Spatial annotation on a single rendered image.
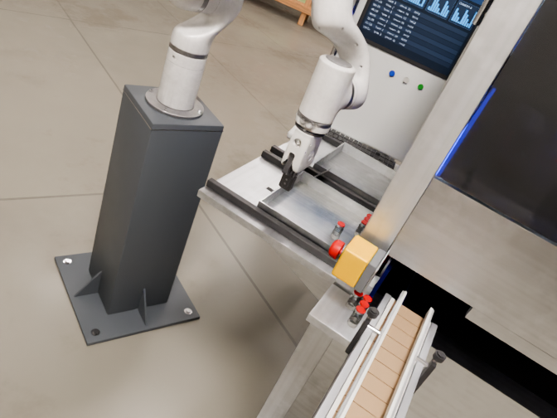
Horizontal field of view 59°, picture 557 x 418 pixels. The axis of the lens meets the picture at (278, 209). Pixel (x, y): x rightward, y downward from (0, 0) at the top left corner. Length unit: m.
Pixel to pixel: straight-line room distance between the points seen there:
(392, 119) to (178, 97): 0.88
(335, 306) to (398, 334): 0.15
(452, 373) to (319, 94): 0.66
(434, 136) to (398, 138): 1.12
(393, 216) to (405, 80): 1.05
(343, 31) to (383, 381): 0.70
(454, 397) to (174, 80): 1.14
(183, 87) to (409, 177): 0.84
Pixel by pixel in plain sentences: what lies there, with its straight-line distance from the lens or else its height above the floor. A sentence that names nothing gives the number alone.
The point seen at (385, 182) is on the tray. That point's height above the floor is 0.88.
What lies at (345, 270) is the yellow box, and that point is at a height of 0.99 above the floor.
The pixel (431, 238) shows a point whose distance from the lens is 1.02.
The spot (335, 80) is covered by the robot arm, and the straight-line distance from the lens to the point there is 1.08.
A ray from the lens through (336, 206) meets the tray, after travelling 1.40.
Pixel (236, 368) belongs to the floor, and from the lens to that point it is 2.03.
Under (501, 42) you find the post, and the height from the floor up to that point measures 1.46.
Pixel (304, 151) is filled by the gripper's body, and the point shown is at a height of 1.09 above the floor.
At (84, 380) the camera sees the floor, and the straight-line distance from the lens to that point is 1.88.
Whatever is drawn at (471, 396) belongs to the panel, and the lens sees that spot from 1.20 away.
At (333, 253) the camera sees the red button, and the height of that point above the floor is 1.00.
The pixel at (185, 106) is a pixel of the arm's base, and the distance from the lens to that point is 1.61.
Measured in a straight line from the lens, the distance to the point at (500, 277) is 1.03.
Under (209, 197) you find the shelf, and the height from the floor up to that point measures 0.88.
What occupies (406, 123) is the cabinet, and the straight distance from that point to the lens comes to 2.05.
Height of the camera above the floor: 1.55
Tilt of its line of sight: 32 degrees down
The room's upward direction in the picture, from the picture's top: 24 degrees clockwise
